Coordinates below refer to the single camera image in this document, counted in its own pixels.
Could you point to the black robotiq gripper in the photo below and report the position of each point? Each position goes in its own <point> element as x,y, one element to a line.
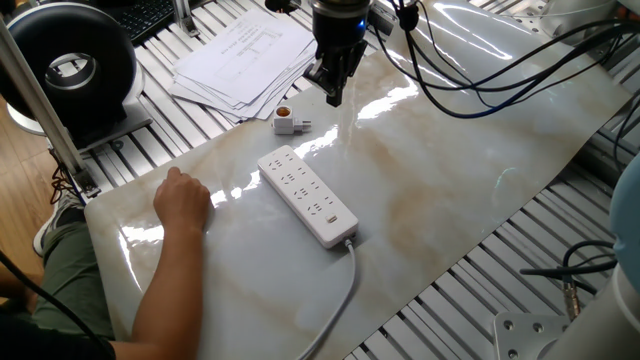
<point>340,35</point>

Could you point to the white bulb holder adapter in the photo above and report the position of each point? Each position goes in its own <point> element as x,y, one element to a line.
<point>285,122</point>

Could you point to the stack of white papers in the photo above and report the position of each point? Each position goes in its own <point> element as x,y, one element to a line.
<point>245,60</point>

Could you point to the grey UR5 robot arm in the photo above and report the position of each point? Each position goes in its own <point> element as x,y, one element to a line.
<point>625,225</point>

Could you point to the black computer keyboard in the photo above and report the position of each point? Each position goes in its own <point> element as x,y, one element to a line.
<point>145,15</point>

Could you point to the person's right forearm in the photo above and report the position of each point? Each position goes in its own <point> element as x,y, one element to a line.
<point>170,290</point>

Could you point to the person's green trouser leg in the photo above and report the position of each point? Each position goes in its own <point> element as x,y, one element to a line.
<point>70,280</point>

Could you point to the person's right hand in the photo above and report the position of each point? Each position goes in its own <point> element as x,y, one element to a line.
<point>182,202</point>

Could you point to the aluminium frame post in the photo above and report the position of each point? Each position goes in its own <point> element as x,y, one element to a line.
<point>40,105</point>
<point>186,20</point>

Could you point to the white power strip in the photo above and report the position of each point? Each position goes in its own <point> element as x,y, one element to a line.
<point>307,195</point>

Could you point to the person's black shirt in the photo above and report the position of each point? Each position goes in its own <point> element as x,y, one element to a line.
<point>30,345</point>

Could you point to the grey white sneaker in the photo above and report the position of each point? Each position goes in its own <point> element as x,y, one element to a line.
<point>55,220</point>

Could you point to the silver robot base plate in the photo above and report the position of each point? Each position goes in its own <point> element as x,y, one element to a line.
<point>520,340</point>

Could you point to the marble pattern table mat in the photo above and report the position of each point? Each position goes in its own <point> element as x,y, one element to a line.
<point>425,200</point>

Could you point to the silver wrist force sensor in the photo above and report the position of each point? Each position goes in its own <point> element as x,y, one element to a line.
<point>340,7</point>

